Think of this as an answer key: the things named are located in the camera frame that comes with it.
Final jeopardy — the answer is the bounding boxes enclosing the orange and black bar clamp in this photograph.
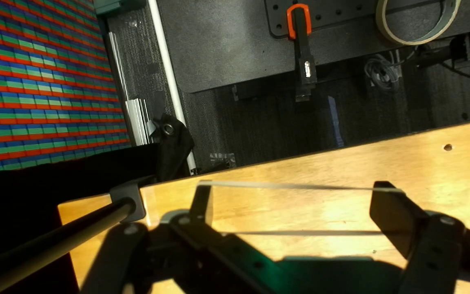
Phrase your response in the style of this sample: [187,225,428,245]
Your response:
[286,3,318,102]

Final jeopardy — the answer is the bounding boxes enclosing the colourful striped panel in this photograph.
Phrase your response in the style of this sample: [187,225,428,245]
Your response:
[0,0,131,175]

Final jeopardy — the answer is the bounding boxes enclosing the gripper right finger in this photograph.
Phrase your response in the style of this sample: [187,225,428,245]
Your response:
[369,181,470,294]

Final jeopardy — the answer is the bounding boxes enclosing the green box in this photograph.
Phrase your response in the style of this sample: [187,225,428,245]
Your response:
[94,0,146,16]

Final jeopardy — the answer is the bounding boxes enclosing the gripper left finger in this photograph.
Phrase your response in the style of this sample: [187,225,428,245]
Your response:
[81,182,284,294]

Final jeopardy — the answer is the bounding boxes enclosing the coil of grey cable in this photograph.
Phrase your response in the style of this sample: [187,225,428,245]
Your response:
[364,52,403,91]

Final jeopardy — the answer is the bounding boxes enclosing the roll of beige tape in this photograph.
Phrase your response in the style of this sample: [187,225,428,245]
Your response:
[375,0,462,46]

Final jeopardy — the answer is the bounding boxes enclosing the white pole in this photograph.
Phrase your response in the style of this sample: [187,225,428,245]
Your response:
[147,0,198,175]

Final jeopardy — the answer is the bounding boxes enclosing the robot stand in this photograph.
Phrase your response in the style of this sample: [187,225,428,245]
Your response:
[156,0,470,94]

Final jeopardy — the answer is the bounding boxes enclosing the black pole with grey bracket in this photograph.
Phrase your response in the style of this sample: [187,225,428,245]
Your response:
[0,182,147,294]

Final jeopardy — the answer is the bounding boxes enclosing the aluminium rails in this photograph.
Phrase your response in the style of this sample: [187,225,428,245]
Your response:
[108,32,157,146]

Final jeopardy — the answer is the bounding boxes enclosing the black cable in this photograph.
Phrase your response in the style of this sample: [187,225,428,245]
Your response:
[439,59,470,83]

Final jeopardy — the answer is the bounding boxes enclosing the strip of blue tape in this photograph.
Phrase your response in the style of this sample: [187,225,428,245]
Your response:
[326,96,345,148]

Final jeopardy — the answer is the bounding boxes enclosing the black cloth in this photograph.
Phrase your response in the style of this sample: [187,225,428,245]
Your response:
[0,115,195,294]

